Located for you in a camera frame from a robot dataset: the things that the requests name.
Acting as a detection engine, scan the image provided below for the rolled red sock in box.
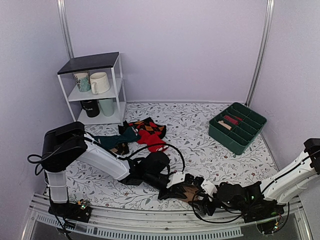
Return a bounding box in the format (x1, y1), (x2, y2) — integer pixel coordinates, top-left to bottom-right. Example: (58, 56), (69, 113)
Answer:
(223, 115), (243, 126)

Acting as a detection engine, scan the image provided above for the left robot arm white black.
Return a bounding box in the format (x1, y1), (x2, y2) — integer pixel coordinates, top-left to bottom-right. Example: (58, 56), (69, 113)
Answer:
(27, 121), (193, 217)

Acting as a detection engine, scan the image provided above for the left aluminium corner post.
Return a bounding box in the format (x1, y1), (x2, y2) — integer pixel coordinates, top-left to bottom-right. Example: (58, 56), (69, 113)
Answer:
(56, 0), (74, 59)

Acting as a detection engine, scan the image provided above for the aluminium front rail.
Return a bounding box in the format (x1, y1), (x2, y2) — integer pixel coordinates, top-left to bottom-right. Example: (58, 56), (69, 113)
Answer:
(21, 193), (313, 240)

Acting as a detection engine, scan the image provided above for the white metal shelf black top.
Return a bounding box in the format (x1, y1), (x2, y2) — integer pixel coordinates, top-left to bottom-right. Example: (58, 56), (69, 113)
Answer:
(57, 52), (127, 125)

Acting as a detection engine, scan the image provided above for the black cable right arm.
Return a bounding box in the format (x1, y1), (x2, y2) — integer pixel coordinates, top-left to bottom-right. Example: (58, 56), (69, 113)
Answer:
(191, 192), (245, 225)

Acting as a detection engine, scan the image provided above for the aluminium corner post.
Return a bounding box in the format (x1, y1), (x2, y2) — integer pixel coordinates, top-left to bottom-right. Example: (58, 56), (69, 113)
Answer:
(245, 0), (275, 107)
(56, 0), (74, 59)

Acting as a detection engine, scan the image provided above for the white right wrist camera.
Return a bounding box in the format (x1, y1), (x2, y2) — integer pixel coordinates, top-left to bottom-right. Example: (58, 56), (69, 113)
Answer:
(200, 179), (218, 197)

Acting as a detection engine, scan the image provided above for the cream ceramic mug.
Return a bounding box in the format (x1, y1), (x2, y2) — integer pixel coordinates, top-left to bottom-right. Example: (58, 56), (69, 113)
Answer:
(89, 72), (110, 95)

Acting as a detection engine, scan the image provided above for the green divided storage box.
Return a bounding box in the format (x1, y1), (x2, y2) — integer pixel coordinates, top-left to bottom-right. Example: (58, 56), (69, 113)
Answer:
(208, 102), (267, 156)

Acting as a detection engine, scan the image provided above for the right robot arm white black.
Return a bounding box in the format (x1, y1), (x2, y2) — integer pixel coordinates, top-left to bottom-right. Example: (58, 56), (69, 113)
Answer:
(189, 138), (320, 223)

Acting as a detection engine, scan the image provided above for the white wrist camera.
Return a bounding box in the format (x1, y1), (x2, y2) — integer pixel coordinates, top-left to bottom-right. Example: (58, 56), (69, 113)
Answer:
(200, 179), (218, 197)
(166, 172), (186, 189)

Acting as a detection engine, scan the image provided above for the floral patterned table mat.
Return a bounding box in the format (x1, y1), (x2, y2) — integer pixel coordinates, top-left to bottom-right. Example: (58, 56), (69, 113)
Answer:
(66, 103), (278, 211)

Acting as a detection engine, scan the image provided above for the black mug white text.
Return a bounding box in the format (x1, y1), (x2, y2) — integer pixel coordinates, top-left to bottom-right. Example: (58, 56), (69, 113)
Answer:
(80, 99), (100, 118)

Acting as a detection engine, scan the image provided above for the black cable left base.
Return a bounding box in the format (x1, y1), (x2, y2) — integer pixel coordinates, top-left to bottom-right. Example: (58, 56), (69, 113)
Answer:
(44, 197), (76, 240)

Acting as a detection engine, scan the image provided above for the pale green mug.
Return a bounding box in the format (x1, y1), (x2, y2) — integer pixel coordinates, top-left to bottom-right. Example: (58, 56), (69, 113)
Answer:
(98, 98), (115, 117)

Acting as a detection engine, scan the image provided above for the dark teal sock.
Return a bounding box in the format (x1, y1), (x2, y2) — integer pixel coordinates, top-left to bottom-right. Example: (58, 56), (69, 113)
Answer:
(93, 127), (141, 150)

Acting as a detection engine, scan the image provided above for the red sock white trim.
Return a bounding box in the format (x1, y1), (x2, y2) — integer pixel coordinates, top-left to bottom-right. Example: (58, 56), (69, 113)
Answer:
(137, 129), (169, 153)

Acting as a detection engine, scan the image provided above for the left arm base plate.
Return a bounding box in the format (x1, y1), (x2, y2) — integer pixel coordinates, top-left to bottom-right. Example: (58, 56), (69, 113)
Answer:
(48, 194), (92, 223)

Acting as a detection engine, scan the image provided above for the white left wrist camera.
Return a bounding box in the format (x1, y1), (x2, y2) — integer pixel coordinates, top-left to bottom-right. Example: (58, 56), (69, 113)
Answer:
(166, 172), (186, 189)

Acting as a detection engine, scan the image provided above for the teal patterned mug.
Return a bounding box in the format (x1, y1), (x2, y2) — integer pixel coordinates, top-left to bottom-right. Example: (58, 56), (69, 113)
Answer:
(73, 71), (91, 93)

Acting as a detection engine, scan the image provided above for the rolled beige sock in box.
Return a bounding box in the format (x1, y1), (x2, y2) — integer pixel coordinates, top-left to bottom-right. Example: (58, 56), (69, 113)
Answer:
(218, 120), (232, 131)

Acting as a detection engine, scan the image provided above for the tan ribbed sock brown cuff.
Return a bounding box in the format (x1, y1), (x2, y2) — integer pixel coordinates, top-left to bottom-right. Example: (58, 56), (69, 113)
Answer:
(180, 185), (199, 203)

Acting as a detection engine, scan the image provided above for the argyle brown orange sock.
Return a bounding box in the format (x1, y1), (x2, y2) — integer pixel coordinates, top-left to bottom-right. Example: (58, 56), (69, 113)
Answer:
(128, 117), (167, 139)

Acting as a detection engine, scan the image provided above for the argyle sock brown beige left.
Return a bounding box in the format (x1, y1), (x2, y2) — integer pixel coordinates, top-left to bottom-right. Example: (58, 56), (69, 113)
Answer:
(110, 143), (130, 155)

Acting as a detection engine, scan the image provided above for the black sock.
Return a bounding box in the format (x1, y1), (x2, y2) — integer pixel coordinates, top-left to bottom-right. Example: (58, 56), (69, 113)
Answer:
(118, 121), (130, 135)

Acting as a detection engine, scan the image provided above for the right aluminium corner post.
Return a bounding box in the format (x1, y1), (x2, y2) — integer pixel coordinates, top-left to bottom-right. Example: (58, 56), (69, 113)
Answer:
(245, 0), (275, 107)

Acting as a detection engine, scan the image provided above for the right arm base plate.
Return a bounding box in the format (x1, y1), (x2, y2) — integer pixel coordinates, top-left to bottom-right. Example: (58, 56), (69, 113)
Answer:
(241, 200), (290, 235)

